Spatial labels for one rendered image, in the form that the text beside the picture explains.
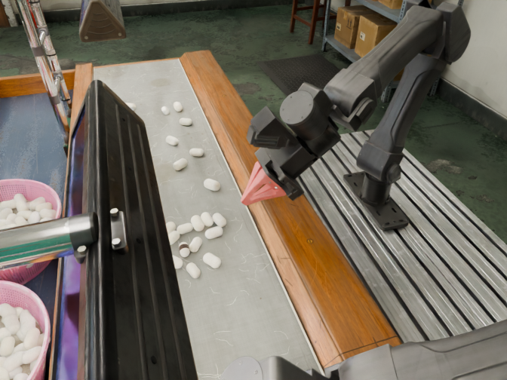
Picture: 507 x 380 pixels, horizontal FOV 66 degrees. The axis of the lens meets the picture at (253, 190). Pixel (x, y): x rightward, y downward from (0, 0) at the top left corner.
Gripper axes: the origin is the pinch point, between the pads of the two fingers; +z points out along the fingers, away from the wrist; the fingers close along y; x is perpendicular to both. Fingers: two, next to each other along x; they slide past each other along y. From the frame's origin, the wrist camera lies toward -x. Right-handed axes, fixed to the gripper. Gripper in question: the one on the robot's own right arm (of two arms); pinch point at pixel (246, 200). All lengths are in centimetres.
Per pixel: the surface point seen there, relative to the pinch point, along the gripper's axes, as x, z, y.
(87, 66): -15, 26, -89
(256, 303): 4.0, 7.5, 16.2
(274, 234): 7.1, 0.7, 4.3
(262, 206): 7.0, 0.1, -3.3
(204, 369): -2.5, 15.4, 24.3
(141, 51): 59, 55, -321
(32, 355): -17.4, 33.0, 14.9
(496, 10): 139, -140, -140
